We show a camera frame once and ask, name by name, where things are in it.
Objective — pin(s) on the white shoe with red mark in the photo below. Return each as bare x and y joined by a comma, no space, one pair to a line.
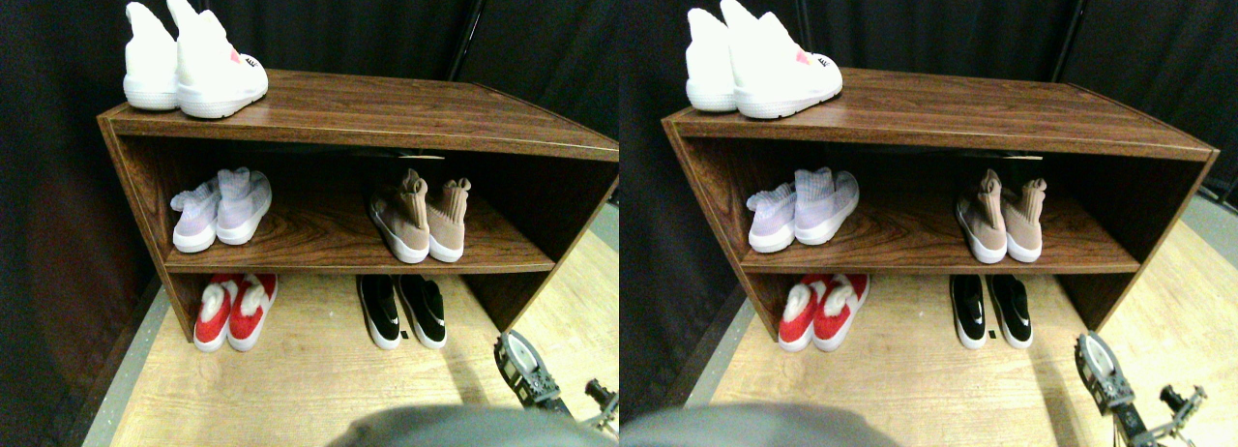
218,79
783,79

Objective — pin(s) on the black bracket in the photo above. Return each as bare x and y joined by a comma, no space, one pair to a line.
604,399
1185,403

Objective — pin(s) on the brown shoe rack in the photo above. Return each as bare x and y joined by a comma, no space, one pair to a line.
967,113
387,113

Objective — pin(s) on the lilac shoe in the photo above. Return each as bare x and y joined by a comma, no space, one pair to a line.
772,226
824,215
242,215
195,224

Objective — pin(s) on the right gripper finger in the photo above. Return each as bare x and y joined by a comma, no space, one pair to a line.
1103,370
522,365

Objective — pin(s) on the beige shoe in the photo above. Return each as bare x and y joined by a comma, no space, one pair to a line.
448,226
982,224
401,224
1023,226

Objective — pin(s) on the black shoe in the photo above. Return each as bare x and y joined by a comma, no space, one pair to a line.
1012,316
379,316
969,316
426,316

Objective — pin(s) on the curtain stand pole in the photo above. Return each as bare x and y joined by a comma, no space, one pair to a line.
1072,31
471,31

